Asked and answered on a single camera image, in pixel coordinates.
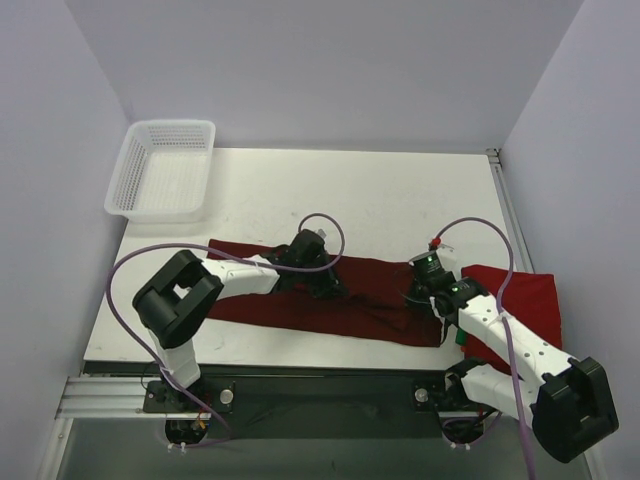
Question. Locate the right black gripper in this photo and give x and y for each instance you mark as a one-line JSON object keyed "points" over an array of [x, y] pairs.
{"points": [[417, 288]]}

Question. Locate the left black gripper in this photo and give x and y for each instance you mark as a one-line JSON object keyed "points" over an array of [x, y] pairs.
{"points": [[322, 279]]}

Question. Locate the dark red t shirt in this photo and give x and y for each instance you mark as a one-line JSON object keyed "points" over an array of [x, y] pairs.
{"points": [[374, 307]]}

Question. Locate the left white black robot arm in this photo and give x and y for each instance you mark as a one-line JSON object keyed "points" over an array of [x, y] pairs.
{"points": [[174, 303]]}

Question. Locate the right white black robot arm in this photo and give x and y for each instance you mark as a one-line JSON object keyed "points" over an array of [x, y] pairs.
{"points": [[565, 402]]}

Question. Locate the folded green t shirt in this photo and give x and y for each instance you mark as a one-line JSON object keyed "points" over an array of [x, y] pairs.
{"points": [[461, 338]]}

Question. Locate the folded bright red t shirt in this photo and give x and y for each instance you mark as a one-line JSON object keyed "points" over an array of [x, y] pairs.
{"points": [[531, 298]]}

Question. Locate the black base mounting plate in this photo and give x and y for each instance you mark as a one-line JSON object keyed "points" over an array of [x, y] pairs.
{"points": [[256, 403]]}

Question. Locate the white plastic mesh basket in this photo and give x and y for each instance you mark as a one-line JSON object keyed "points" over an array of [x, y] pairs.
{"points": [[162, 172]]}

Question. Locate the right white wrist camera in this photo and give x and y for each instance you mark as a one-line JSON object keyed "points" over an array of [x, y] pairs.
{"points": [[442, 247]]}

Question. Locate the aluminium right side rail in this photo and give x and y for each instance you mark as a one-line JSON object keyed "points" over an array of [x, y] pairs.
{"points": [[514, 231]]}

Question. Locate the aluminium rail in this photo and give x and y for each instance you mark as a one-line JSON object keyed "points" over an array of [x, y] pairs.
{"points": [[514, 231], [101, 398]]}

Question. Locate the aluminium front rail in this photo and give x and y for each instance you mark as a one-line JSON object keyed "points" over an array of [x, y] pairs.
{"points": [[101, 398]]}

